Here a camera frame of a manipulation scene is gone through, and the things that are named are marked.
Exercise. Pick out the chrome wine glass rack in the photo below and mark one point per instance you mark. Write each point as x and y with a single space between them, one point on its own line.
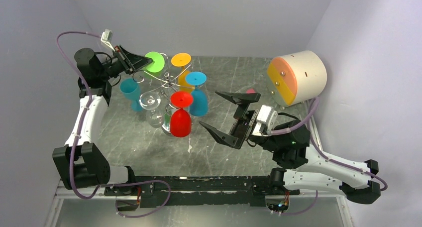
167 86

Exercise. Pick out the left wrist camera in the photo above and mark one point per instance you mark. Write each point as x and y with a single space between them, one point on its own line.
106 38

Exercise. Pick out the clear wine glass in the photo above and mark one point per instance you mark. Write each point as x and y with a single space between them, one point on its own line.
151 101

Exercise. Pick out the green plastic wine glass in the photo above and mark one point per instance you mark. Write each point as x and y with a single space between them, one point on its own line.
155 68

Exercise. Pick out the blue plastic wine glass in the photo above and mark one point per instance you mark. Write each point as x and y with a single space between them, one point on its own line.
199 107
132 91

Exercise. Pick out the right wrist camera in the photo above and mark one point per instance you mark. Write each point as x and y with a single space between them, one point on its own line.
264 121

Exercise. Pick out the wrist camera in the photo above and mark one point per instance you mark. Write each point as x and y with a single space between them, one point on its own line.
106 38
264 121

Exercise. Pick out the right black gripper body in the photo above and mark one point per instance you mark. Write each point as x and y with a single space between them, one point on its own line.
243 127

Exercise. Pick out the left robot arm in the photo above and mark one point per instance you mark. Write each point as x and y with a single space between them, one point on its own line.
79 162

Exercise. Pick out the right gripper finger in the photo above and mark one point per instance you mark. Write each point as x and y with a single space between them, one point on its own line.
223 138
242 100

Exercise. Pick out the cream cylinder with orange face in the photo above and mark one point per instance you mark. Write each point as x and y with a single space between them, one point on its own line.
295 78

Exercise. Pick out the red plastic wine glass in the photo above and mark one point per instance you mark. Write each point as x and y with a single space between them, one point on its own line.
181 123

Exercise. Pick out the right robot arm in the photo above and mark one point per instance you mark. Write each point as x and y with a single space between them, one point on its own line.
301 164

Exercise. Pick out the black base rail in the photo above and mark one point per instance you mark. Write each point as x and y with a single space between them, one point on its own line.
191 191

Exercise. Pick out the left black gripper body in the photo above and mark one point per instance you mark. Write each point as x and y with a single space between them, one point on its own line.
117 65

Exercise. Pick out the orange plastic wine glass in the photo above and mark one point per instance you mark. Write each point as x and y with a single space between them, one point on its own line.
183 61

